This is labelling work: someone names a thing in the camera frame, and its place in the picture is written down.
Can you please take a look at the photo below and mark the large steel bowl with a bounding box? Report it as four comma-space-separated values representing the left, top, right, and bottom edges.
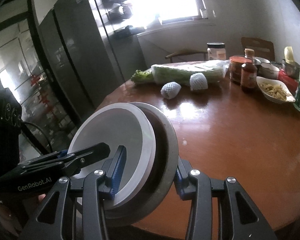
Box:
105, 102, 179, 227

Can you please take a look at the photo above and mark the shallow steel plate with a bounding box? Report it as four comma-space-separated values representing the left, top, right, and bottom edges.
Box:
68, 103, 156, 210

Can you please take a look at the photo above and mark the green lettuce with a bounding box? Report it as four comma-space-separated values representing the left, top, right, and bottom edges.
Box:
131, 69, 155, 85

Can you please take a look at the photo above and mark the white foam-netted fruit left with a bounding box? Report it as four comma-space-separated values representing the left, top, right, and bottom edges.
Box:
160, 82, 181, 100

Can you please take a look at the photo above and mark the white foam-netted fruit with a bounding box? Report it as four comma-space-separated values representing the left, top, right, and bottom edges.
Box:
190, 73, 208, 92
160, 82, 181, 100

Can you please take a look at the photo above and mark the dark grey refrigerator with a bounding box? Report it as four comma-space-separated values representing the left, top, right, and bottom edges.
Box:
37, 0, 151, 126

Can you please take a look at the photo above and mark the white foam-netted fruit right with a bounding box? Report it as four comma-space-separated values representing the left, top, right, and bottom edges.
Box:
190, 73, 208, 92

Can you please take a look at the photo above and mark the wrapped napa cabbage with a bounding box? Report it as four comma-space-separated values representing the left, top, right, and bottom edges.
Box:
151, 60, 229, 86

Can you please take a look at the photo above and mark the wooden chair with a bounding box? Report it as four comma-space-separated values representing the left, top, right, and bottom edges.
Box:
165, 48, 208, 63
241, 37, 275, 61

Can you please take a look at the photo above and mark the brown sauce bottle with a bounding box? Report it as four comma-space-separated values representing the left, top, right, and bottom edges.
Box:
240, 48, 257, 93

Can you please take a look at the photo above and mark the white dish with fries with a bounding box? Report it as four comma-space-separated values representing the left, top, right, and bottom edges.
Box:
256, 76, 295, 104

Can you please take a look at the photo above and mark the red chili sauce jar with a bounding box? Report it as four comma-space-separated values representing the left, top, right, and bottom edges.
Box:
229, 55, 245, 84

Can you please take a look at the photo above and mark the white jar black lid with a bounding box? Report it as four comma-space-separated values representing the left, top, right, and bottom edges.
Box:
207, 42, 226, 60

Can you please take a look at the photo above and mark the white ceramic bowl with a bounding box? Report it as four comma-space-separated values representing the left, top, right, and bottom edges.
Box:
260, 63, 280, 80

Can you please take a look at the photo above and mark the red box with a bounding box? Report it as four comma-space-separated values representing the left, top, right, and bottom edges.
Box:
278, 69, 298, 95

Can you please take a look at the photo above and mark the small steel bowl yellow item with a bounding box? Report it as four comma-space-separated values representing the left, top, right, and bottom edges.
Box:
282, 46, 300, 80

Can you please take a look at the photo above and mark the black cable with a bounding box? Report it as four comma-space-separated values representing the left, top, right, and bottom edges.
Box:
21, 121, 54, 156

